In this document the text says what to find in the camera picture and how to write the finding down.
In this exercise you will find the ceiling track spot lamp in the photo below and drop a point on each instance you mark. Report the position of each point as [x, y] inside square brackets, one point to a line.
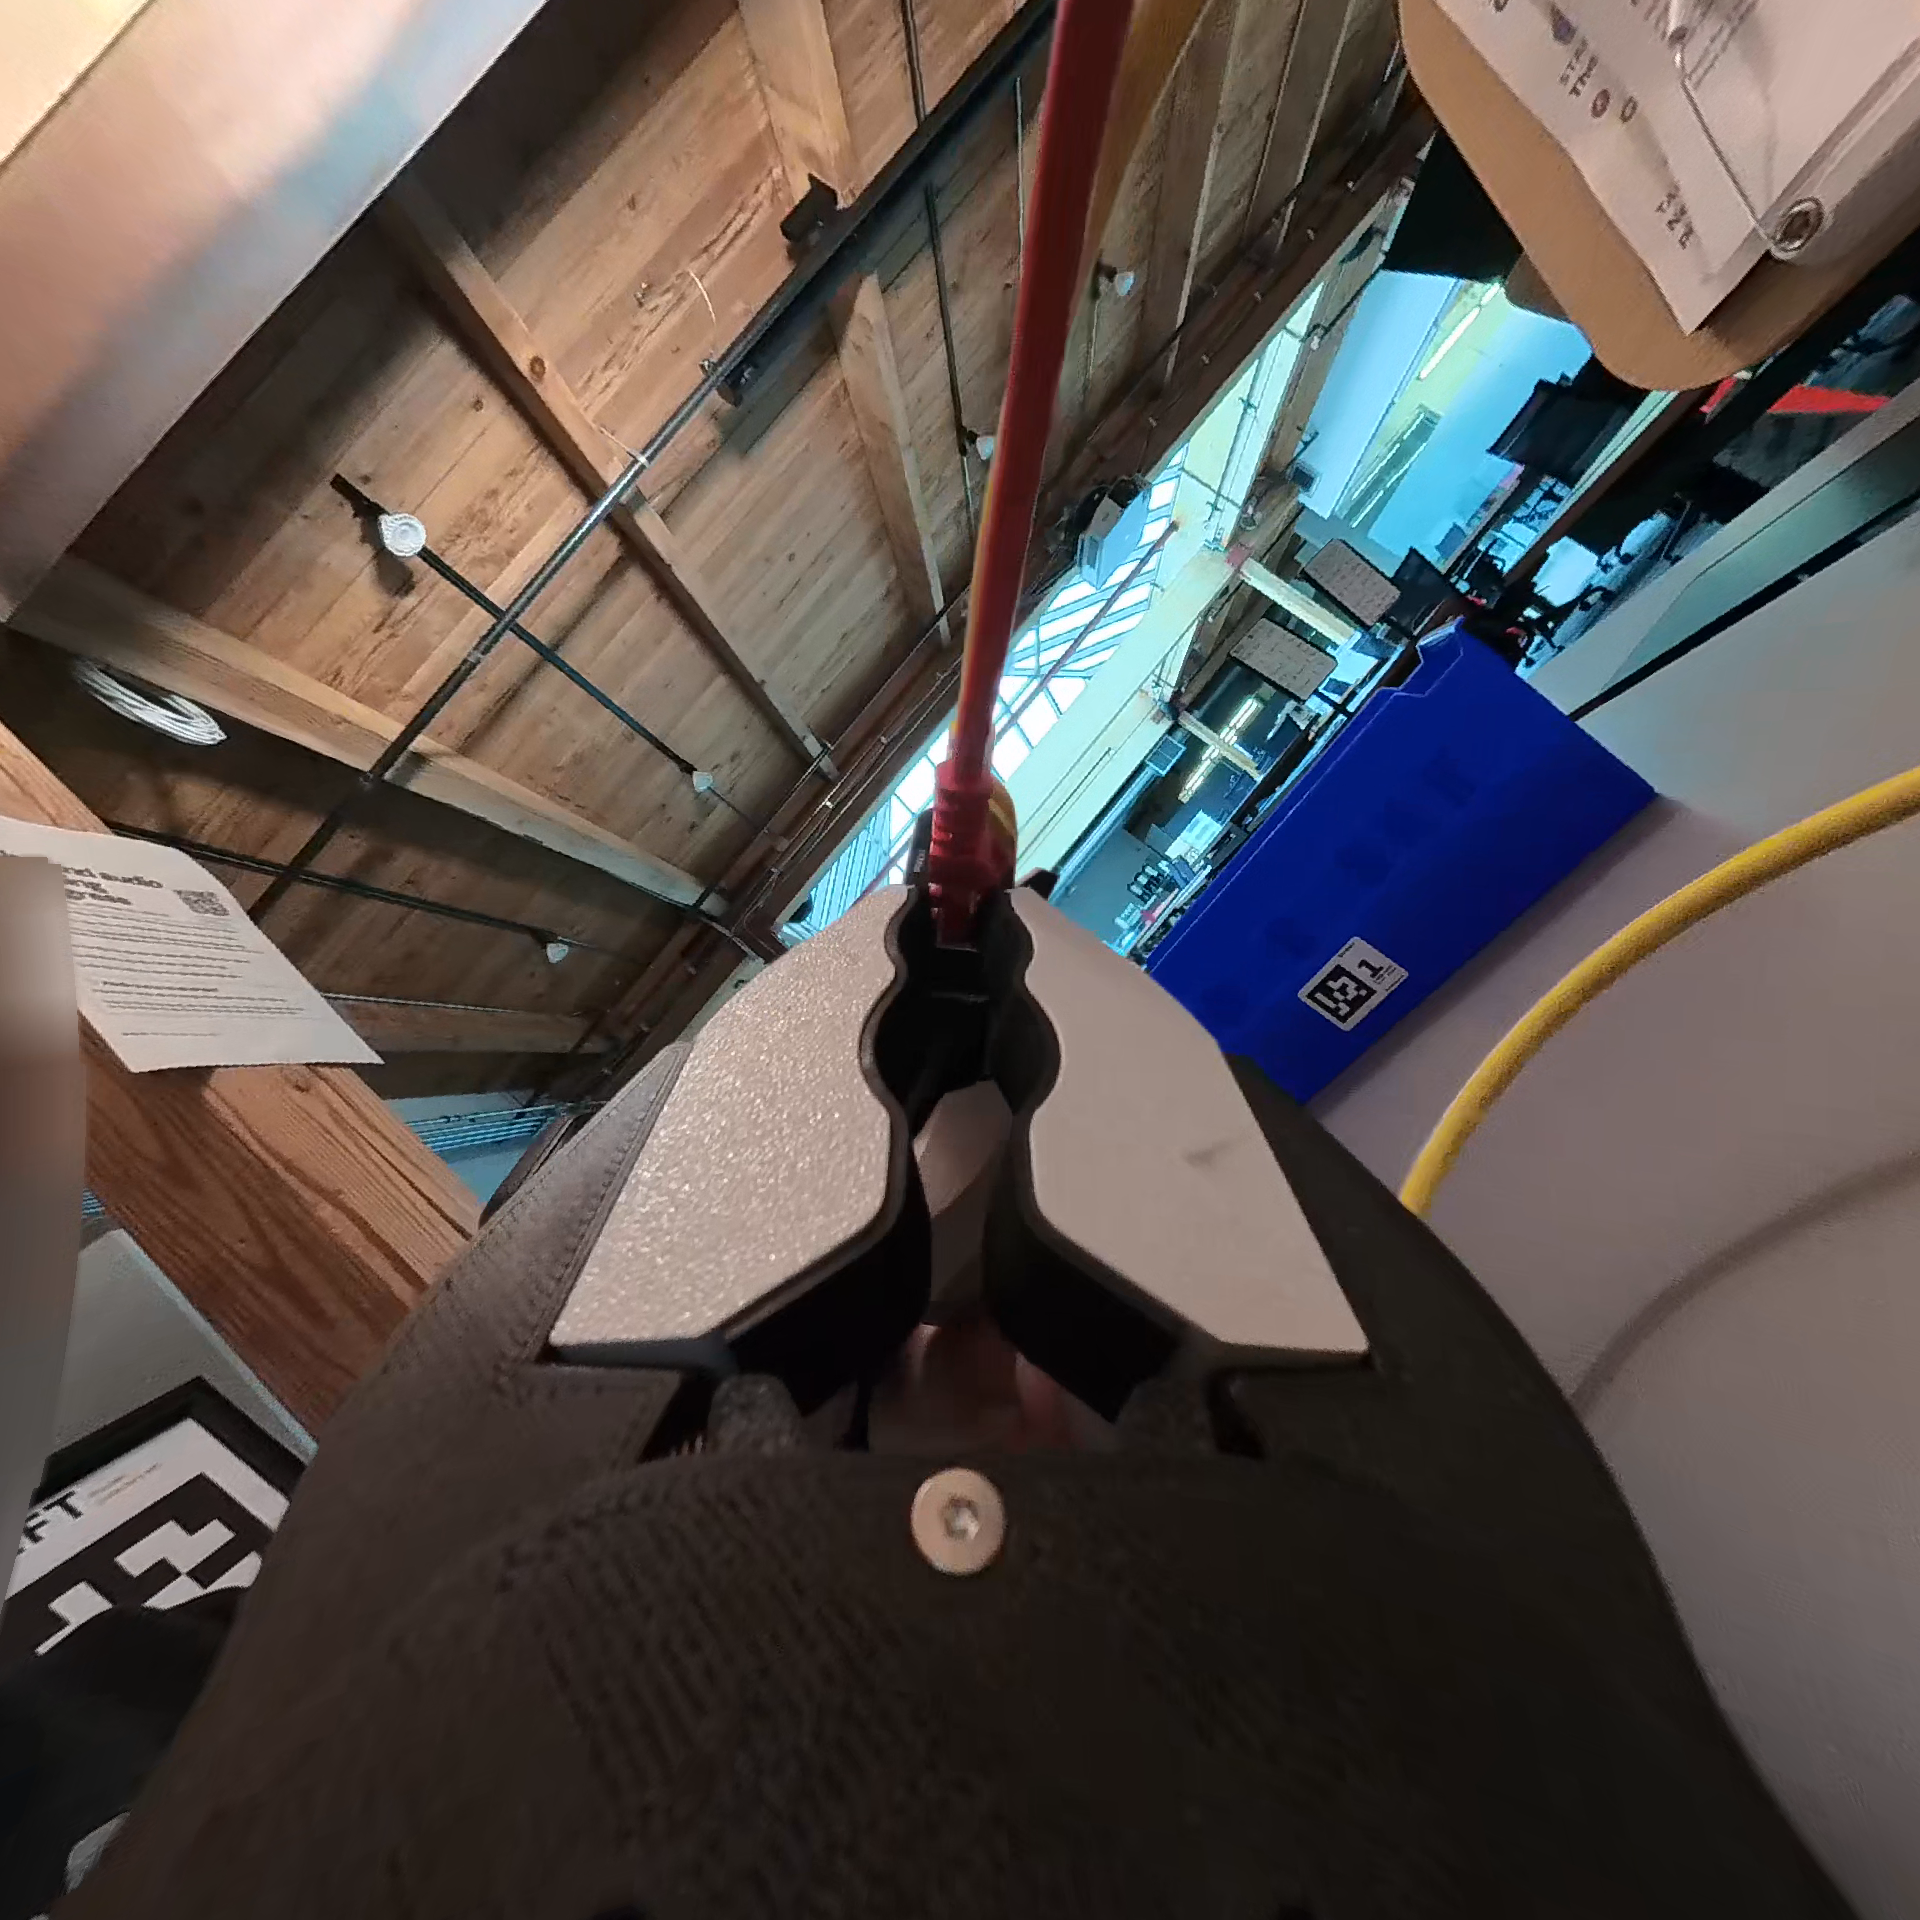
[402, 533]

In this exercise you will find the grey desk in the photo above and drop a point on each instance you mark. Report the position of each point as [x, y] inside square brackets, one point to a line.
[1724, 1277]

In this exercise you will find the white paper notice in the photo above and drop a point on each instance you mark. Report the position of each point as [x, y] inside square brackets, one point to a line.
[194, 974]

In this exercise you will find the wooden post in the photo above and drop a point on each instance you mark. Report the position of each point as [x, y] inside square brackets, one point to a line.
[269, 1201]

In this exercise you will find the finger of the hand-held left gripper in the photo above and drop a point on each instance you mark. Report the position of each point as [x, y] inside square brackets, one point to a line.
[953, 1201]

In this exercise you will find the black network splitter box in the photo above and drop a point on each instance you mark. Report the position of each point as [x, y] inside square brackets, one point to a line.
[945, 1021]

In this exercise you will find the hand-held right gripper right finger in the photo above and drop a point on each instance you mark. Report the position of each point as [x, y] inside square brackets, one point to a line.
[1184, 1171]

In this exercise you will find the blue plastic bin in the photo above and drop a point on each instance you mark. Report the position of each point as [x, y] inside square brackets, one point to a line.
[1395, 839]

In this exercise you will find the person's left hand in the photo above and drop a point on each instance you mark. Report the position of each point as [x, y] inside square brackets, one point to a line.
[973, 1394]

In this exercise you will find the black white tag sign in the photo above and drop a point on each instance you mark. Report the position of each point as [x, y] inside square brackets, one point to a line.
[180, 1499]

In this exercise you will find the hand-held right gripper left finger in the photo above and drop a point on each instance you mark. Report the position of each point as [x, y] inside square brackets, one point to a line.
[750, 1171]

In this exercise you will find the wooden document stand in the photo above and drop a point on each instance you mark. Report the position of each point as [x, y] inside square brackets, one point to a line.
[1558, 225]

